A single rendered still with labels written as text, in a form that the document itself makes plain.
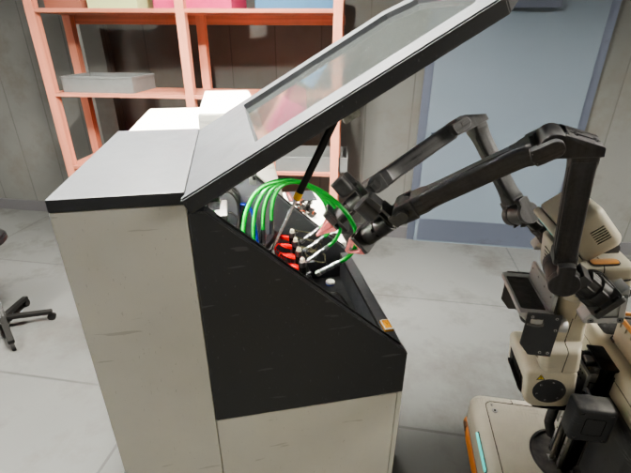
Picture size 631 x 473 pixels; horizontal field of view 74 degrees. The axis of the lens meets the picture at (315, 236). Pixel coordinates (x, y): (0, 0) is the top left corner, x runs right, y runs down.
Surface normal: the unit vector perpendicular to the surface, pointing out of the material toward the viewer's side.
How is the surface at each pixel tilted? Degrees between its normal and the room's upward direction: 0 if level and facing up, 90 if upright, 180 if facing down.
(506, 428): 0
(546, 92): 90
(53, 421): 0
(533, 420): 0
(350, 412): 90
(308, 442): 90
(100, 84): 90
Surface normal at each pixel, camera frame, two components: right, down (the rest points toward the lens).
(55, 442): 0.00, -0.90
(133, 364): 0.20, 0.43
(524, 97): -0.16, 0.43
